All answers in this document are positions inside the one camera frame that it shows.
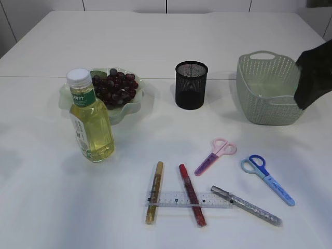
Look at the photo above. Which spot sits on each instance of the pink scissors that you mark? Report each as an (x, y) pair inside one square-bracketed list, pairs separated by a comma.
[(220, 147)]

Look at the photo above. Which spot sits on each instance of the clear plastic ruler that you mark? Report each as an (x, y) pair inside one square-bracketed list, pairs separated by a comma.
[(178, 199)]

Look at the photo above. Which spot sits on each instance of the silver glitter pen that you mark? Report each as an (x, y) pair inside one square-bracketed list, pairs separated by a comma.
[(254, 210)]

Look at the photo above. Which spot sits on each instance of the purple grape bunch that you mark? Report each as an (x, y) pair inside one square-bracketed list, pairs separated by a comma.
[(114, 88)]

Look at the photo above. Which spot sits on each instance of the green woven plastic basket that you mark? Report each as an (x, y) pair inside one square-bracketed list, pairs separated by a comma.
[(266, 84)]

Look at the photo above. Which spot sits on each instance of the green wavy glass plate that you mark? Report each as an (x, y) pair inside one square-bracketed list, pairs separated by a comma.
[(116, 115)]

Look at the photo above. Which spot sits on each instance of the blue scissors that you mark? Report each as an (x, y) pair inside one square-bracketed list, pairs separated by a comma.
[(256, 164)]

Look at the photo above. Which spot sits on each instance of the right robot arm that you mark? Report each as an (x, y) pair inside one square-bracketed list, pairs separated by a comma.
[(315, 75)]

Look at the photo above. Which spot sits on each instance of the black mesh pen holder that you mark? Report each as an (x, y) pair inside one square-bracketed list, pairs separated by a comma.
[(190, 84)]

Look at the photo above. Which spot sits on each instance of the red glitter pen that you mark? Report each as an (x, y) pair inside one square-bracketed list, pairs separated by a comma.
[(199, 217)]

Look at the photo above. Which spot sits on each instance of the yellow tea bottle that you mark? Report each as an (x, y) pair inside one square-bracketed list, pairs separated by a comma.
[(89, 117)]

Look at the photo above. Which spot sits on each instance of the gold glitter pen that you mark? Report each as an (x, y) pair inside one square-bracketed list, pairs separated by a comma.
[(151, 210)]

